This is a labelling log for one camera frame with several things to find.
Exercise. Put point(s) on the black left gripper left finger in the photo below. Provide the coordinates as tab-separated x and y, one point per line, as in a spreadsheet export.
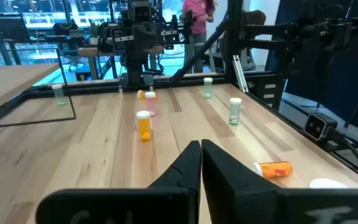
154	205

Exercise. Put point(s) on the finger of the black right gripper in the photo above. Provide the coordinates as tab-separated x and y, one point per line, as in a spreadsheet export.
126	43
166	37

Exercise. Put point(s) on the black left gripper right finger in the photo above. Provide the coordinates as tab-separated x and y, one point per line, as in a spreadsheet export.
244	199

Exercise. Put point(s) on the small orange medicine bottle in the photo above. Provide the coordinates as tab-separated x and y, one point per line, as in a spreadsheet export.
140	94
144	127
275	169

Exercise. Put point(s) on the green medicine bottle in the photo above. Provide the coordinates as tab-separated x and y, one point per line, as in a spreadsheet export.
57	95
235	112
208	88

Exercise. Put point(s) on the pink medicine bottle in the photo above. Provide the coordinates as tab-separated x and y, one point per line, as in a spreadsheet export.
150	105

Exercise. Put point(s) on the large orange medicine bottle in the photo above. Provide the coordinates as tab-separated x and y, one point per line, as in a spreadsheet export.
328	184

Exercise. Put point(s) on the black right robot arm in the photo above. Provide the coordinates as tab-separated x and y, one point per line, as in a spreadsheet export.
134	67

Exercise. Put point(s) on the small plant in white pot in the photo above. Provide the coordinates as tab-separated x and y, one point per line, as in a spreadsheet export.
94	40

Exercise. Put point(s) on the person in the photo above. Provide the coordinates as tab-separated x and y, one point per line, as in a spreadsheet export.
197	18

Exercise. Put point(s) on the wooden desk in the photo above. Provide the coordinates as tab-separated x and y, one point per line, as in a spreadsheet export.
87	51

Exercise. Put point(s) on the silver aluminium bar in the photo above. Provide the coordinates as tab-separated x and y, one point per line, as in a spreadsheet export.
239	73

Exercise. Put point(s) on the black office chair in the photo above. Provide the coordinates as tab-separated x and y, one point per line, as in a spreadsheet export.
255	17

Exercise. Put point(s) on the black drawer cabinet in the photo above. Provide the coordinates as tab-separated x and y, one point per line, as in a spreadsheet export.
269	93

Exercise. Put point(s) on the black mesh panel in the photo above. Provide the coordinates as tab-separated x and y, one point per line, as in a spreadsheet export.
9	28

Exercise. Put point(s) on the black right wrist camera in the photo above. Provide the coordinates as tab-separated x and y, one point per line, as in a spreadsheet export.
142	12

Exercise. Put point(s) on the black aluminium rig frame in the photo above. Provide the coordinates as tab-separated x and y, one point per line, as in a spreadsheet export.
233	46

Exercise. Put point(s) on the black table-level camera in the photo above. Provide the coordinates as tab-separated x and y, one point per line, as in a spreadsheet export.
317	126

